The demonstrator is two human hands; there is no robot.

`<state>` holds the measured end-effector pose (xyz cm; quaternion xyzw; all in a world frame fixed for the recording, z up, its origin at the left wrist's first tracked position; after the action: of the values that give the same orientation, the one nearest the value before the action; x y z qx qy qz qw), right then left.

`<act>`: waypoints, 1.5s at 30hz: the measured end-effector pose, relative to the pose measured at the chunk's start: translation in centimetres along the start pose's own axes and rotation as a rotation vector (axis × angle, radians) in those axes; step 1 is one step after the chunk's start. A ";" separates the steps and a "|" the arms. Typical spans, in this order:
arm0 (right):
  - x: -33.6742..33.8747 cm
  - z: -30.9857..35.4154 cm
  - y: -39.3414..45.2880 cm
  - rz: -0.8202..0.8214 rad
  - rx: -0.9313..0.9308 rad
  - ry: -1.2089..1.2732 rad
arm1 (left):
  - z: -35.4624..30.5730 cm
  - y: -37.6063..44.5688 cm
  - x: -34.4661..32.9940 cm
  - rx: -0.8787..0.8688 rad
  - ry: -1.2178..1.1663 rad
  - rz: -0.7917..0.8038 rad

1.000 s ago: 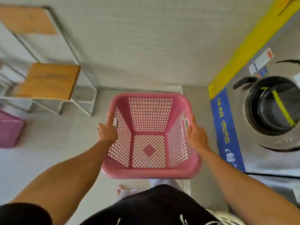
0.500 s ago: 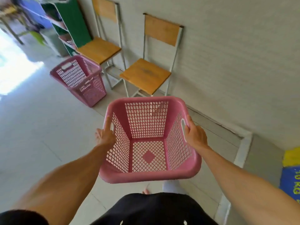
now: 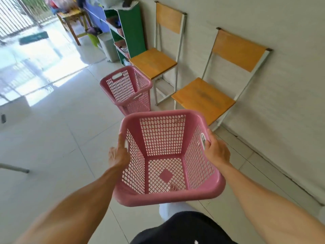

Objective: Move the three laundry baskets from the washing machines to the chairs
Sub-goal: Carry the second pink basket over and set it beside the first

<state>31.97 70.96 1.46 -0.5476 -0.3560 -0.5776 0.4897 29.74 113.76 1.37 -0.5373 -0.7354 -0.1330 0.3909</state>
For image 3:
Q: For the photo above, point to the small pink storage tray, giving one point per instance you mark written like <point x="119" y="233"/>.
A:
<point x="122" y="46"/>
<point x="118" y="30"/>

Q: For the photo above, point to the person's grey trousers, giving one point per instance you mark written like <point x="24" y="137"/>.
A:
<point x="175" y="209"/>

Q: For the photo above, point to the pink square laundry basket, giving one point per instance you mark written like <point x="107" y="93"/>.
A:
<point x="165" y="199"/>
<point x="104" y="86"/>

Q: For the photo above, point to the person's bare foot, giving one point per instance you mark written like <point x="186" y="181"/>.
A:
<point x="174" y="188"/>

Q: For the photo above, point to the green and white shelf unit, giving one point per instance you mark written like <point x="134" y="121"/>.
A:
<point x="134" y="30"/>

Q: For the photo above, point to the green door mat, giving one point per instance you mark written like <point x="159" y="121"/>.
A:
<point x="33" y="38"/>

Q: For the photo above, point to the person's right hand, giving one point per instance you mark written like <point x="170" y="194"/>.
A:
<point x="218" y="152"/>

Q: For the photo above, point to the colourful plastic bag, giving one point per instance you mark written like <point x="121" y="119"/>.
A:
<point x="58" y="3"/>

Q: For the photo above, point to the grey plastic trash bin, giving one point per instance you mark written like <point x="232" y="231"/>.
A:
<point x="109" y="48"/>

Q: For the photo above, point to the wooden chair white metal frame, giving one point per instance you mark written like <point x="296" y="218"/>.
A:
<point x="203" y="99"/>
<point x="152" y="62"/>

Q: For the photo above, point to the dark object on shelf unit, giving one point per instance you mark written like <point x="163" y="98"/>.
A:
<point x="127" y="1"/>

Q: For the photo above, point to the white plastic bag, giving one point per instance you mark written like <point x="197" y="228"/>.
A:
<point x="109" y="0"/>

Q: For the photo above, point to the person's black shirt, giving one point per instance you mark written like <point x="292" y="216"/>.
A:
<point x="182" y="231"/>

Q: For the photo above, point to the person's left forearm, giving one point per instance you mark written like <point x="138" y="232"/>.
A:
<point x="76" y="208"/>

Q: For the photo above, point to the grey metal railing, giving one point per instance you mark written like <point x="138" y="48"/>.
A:
<point x="15" y="15"/>

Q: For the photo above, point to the small wooden table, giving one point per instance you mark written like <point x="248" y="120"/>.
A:
<point x="71" y="15"/>

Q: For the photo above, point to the person's right forearm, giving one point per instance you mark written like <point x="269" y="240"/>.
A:
<point x="274" y="208"/>

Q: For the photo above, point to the person's left hand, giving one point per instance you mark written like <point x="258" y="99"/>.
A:
<point x="119" y="157"/>

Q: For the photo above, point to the white papers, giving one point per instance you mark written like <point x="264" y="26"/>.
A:
<point x="119" y="7"/>

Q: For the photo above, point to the blue cabinet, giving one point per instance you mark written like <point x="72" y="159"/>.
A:
<point x="96" y="17"/>

